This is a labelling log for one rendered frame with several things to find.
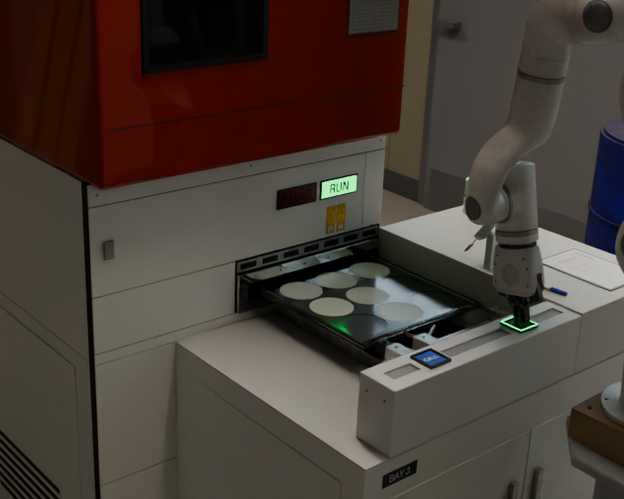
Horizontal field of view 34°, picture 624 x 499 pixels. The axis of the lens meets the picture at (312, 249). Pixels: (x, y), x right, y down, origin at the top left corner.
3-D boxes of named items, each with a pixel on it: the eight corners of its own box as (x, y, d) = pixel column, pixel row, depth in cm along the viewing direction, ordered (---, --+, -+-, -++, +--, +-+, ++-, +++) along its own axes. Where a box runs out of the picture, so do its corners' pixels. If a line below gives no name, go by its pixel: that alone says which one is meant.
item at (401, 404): (355, 437, 193) (359, 371, 188) (539, 357, 227) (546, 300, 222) (388, 458, 187) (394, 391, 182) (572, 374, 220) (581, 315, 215)
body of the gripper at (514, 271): (485, 240, 207) (488, 292, 209) (525, 245, 199) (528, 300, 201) (509, 232, 211) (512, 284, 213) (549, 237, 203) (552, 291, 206)
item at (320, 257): (235, 311, 237) (235, 273, 233) (373, 269, 263) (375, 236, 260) (239, 314, 235) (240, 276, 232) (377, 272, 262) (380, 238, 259)
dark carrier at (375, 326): (261, 289, 237) (261, 287, 237) (370, 258, 258) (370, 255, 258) (362, 345, 213) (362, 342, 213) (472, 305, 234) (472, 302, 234)
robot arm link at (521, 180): (512, 235, 198) (547, 226, 203) (508, 167, 196) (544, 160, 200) (483, 230, 205) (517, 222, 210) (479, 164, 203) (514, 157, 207)
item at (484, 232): (469, 262, 239) (475, 209, 234) (480, 258, 242) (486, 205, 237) (489, 270, 235) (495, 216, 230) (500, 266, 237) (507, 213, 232)
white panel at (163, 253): (89, 361, 217) (80, 182, 202) (369, 276, 266) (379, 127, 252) (96, 367, 215) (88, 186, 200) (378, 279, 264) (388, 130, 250)
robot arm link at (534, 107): (512, 85, 181) (482, 236, 196) (576, 76, 189) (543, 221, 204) (479, 69, 188) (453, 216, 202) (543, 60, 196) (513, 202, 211)
